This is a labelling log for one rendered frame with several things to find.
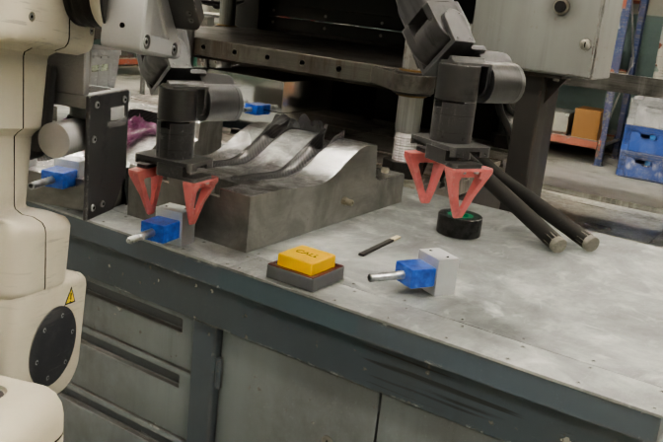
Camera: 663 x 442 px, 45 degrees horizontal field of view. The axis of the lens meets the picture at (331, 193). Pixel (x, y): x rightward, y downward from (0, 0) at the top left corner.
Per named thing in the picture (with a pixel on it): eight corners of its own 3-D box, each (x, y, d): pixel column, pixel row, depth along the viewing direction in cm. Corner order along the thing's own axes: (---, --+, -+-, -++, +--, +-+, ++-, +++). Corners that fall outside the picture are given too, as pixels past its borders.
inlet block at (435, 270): (376, 303, 108) (381, 264, 107) (357, 289, 112) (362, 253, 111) (454, 294, 114) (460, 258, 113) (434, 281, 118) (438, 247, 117)
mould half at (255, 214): (246, 253, 122) (253, 167, 119) (126, 214, 136) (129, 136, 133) (401, 201, 164) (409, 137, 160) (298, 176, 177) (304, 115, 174)
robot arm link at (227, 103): (140, 66, 124) (161, 35, 118) (205, 68, 131) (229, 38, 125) (159, 134, 121) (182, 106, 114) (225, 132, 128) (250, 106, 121)
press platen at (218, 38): (426, 152, 183) (436, 74, 179) (56, 74, 250) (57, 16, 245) (545, 123, 252) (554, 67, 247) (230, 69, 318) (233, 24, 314)
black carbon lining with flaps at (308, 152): (244, 194, 129) (249, 137, 127) (171, 175, 137) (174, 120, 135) (356, 169, 158) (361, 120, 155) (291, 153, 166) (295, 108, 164)
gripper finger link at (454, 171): (456, 207, 114) (465, 143, 112) (487, 221, 108) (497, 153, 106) (416, 209, 111) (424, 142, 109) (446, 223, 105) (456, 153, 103)
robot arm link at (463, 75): (431, 52, 108) (458, 57, 103) (470, 55, 111) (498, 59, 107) (424, 104, 109) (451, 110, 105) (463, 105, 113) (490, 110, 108)
